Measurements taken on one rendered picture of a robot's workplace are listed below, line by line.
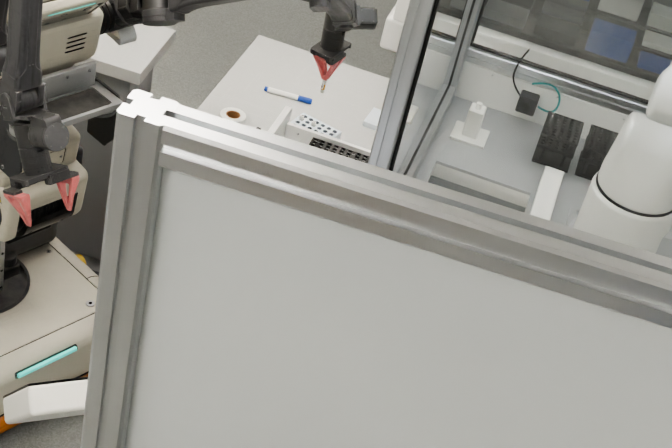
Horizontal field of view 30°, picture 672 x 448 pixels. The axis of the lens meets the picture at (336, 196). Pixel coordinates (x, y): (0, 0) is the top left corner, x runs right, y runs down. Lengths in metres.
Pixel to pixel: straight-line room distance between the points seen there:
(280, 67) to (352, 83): 0.21
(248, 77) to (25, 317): 0.91
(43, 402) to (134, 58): 1.76
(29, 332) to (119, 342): 2.20
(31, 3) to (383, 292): 1.45
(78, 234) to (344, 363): 2.89
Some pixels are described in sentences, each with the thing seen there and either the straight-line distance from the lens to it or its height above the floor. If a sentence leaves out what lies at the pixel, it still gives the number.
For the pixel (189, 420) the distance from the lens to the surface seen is 1.20.
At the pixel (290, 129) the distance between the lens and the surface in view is 3.13.
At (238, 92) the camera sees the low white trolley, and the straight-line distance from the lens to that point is 3.46.
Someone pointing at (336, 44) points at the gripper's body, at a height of 1.09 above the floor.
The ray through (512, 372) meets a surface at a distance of 1.06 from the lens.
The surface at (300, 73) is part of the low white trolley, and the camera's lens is 3.60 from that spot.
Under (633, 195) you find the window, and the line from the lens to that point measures 2.24.
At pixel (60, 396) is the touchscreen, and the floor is 1.18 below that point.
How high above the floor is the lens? 2.60
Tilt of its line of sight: 36 degrees down
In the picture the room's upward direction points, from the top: 14 degrees clockwise
